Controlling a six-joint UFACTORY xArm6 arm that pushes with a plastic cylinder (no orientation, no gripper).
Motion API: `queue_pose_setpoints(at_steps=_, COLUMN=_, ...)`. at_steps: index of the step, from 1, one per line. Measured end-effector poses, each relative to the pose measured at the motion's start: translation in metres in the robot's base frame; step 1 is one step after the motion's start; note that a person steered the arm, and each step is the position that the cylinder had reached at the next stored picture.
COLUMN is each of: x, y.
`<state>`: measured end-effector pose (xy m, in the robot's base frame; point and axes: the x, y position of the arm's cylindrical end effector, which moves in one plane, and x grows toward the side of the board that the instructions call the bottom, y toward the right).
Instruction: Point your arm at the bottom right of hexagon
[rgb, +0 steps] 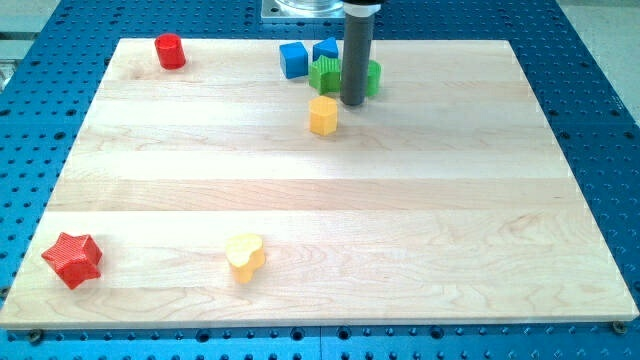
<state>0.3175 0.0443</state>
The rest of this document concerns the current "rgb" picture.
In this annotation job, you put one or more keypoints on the yellow hexagon block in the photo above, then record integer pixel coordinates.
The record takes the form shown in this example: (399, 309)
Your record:
(323, 113)

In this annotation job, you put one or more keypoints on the light wooden board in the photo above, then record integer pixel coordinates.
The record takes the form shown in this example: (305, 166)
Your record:
(445, 199)

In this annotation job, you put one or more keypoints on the yellow heart block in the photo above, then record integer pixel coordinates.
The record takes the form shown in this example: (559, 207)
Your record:
(244, 254)

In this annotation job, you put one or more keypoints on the green star block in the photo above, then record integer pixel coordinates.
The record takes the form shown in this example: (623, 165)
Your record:
(325, 75)

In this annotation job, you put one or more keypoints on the blue cube block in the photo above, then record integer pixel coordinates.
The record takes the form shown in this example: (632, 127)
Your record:
(293, 60)

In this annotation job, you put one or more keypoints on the green round block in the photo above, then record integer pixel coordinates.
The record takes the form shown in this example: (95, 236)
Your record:
(373, 78)

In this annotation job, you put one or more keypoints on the blue triangle block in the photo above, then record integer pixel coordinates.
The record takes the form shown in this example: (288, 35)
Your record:
(328, 48)

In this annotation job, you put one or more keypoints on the red cylinder block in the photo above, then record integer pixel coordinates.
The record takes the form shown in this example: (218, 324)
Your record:
(170, 51)

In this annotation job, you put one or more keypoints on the red star block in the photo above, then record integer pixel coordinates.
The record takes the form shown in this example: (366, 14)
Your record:
(74, 259)

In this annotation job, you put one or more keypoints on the blue perforated metal table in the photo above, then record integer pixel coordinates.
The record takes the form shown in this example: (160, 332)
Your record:
(581, 57)

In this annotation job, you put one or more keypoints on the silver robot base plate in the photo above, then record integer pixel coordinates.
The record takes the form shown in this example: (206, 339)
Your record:
(288, 10)

